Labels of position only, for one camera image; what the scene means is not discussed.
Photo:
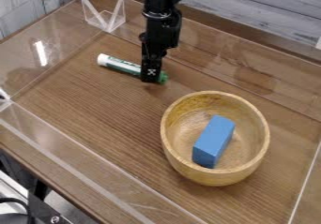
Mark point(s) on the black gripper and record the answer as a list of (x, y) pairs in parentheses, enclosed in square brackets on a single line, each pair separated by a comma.
[(161, 37)]

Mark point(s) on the green and white marker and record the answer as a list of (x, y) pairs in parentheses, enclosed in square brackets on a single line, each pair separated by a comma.
[(125, 66)]

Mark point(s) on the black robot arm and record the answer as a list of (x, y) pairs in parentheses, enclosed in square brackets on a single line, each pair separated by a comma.
[(158, 8)]

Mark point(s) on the brown wooden bowl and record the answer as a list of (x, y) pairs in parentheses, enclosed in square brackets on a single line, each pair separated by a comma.
[(183, 120)]

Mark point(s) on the blue rectangular block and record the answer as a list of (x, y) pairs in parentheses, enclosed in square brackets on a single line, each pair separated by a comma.
[(213, 141)]

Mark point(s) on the clear acrylic corner bracket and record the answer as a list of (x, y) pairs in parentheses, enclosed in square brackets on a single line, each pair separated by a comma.
[(106, 20)]

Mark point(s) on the clear acrylic tray wall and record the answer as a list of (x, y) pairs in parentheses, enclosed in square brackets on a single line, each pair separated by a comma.
[(107, 192)]

